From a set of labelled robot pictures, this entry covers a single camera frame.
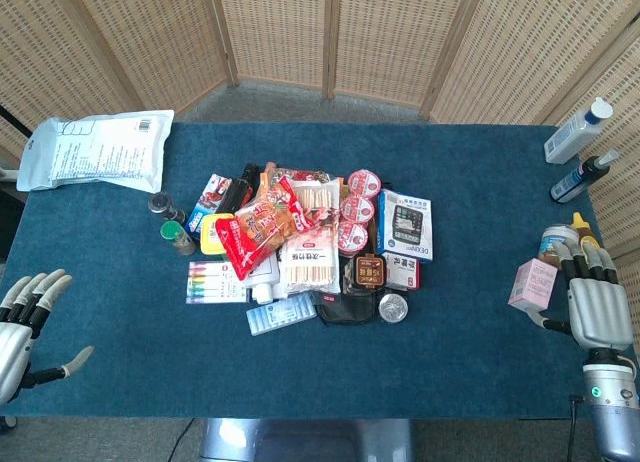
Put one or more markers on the white red small box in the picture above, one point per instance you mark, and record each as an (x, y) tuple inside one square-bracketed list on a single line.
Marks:
[(403, 274)]

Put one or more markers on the brown square container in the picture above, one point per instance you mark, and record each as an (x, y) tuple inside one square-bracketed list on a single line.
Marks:
[(370, 272)]

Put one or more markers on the blue table mat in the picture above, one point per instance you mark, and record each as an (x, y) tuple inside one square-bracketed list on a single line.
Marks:
[(320, 362)]

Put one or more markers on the yellow-cap honey bottle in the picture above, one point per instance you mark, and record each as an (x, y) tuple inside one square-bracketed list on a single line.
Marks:
[(585, 234)]

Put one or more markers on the black-lid transparent jar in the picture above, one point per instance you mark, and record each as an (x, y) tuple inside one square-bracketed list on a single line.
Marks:
[(164, 205)]

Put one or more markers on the black fabric pouch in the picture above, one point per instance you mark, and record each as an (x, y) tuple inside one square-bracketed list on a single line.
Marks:
[(350, 304)]

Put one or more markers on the black snack packet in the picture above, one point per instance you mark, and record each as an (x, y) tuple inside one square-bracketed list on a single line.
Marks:
[(239, 189)]

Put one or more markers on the orange snack bag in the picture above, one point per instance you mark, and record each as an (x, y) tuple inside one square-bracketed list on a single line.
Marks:
[(295, 174)]

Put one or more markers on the red snack bag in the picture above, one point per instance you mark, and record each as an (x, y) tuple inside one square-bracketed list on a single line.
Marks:
[(257, 232)]

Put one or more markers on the white bottle blue cap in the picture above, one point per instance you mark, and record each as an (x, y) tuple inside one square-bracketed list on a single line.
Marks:
[(575, 132)]

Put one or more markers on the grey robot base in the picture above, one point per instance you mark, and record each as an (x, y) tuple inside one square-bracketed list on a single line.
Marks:
[(305, 439)]

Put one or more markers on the white plastic mailer bag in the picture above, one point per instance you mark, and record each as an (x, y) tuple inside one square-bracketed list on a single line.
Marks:
[(95, 149)]

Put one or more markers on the green-lid spice jar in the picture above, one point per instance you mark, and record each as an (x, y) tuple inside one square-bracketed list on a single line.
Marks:
[(177, 237)]

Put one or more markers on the blue calculator box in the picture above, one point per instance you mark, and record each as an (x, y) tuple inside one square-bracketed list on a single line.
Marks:
[(406, 224)]

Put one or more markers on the dark spray bottle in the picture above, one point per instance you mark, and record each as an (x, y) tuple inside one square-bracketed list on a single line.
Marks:
[(580, 178)]

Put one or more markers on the round metal tin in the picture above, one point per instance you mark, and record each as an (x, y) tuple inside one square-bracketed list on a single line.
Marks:
[(393, 307)]

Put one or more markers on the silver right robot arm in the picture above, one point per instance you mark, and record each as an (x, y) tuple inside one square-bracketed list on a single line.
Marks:
[(612, 407)]

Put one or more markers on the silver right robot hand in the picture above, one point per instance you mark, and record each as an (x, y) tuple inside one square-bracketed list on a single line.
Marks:
[(597, 312)]

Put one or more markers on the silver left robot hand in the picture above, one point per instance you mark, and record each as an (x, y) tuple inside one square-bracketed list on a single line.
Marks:
[(12, 332)]

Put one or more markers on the grey-lid brown jar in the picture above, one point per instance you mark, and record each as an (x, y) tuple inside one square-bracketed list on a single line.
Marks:
[(554, 242)]

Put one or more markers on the highlighter pen pack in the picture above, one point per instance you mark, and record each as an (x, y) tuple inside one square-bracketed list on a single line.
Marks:
[(215, 282)]

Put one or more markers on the pink small box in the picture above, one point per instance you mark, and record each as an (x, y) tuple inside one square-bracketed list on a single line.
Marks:
[(533, 284)]

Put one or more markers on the white tube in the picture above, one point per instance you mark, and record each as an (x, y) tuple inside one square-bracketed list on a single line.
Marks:
[(263, 284)]

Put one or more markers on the woven folding screen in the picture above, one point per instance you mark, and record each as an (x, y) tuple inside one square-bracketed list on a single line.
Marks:
[(320, 37)]

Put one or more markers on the light blue blister pack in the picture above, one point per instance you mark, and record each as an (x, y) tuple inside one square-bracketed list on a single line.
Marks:
[(281, 314)]

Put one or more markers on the blue white snack box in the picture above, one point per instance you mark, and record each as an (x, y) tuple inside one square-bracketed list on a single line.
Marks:
[(206, 204)]

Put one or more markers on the disposable chopsticks pack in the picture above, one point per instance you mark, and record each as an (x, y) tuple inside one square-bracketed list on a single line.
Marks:
[(308, 267)]

